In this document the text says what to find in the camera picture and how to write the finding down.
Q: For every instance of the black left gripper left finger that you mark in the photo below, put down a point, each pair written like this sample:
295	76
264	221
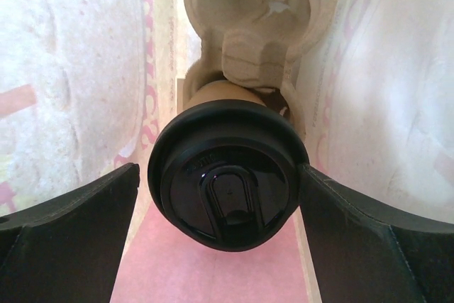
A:
69	248

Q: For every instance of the brown paper coffee cup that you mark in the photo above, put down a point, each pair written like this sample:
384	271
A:
222	90

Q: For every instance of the pink and beige paper bag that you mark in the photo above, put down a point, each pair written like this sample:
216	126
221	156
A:
87	86

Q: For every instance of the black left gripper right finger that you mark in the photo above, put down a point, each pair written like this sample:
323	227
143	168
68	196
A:
364	250

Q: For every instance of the black plastic cup lid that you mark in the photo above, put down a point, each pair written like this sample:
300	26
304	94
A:
225	173

